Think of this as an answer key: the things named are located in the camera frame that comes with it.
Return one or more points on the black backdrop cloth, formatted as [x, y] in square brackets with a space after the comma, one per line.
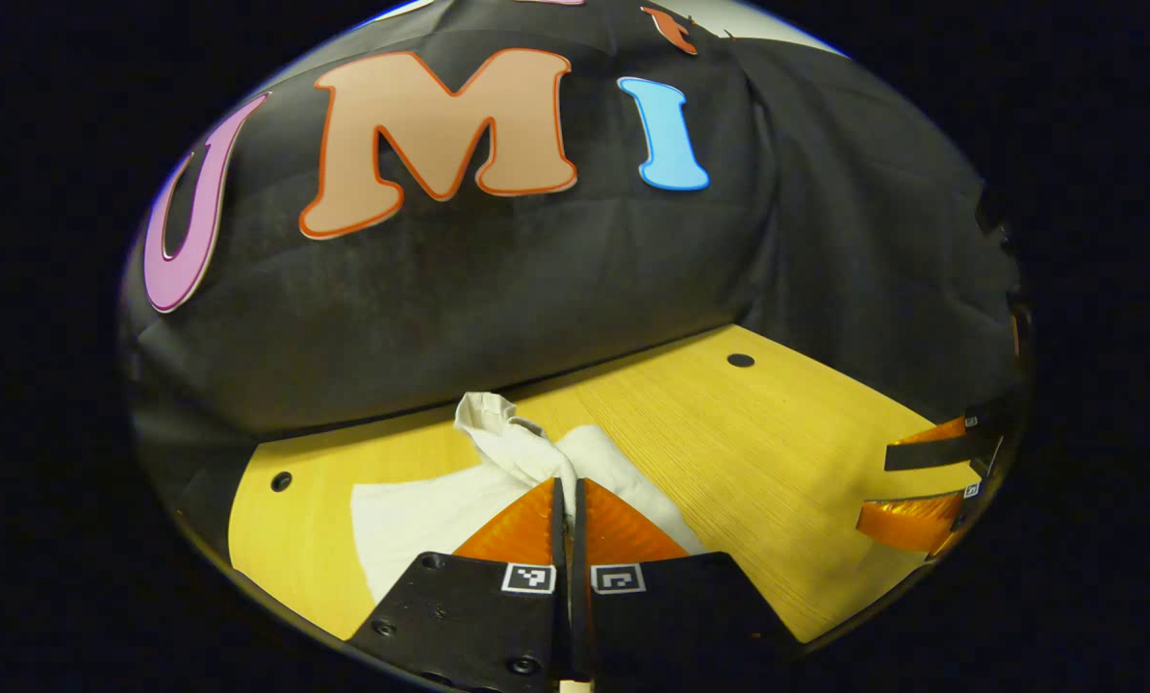
[498, 289]

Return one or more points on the white jeans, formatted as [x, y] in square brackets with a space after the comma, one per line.
[421, 520]

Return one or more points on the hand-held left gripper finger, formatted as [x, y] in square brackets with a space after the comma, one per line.
[579, 577]
[559, 539]

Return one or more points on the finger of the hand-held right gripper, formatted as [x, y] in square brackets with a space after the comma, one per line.
[911, 520]
[931, 454]

